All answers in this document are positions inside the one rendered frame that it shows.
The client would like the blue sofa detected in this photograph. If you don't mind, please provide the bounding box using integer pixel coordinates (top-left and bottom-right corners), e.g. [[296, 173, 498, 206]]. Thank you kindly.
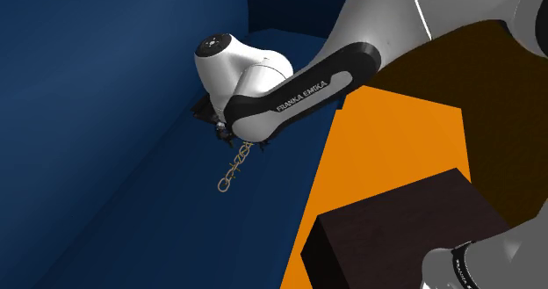
[[0, 0, 366, 289]]

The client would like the beige metal chain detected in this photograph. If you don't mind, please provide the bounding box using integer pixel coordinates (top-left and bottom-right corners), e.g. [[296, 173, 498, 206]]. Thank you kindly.
[[216, 141, 255, 194]]

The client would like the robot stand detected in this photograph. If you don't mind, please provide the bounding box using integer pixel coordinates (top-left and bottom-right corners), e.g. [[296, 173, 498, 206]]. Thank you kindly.
[[300, 167, 511, 289]]

